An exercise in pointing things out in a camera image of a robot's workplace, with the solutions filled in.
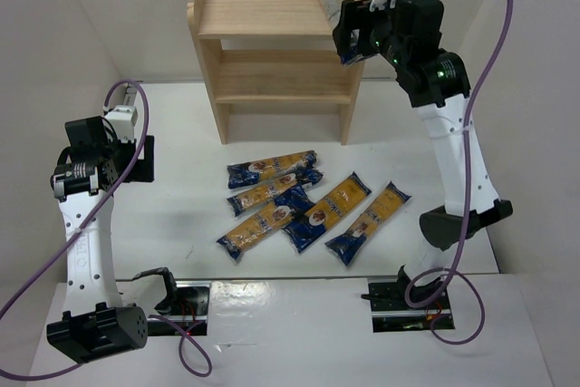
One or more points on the wooden three-tier shelf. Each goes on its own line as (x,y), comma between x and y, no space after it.
(277,53)

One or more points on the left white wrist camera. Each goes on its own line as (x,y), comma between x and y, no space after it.
(123,120)

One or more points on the far right spaghetti bag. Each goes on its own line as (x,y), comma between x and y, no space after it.
(347,245)

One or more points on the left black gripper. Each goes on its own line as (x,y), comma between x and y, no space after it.
(146,159)

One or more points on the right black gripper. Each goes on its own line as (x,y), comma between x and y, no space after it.
(352,23)

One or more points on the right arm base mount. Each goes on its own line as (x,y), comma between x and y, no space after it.
(390,313)

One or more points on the top spaghetti bag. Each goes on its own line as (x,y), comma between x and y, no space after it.
(254,172)

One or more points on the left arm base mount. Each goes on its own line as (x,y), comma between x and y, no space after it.
(191,308)

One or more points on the front left spaghetti bag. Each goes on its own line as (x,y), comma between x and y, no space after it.
(275,215)

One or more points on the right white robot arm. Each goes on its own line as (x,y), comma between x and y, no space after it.
(406,33)

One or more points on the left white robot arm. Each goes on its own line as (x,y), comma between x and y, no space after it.
(98,321)

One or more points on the middle spaghetti bag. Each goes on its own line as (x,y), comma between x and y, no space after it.
(327,212)

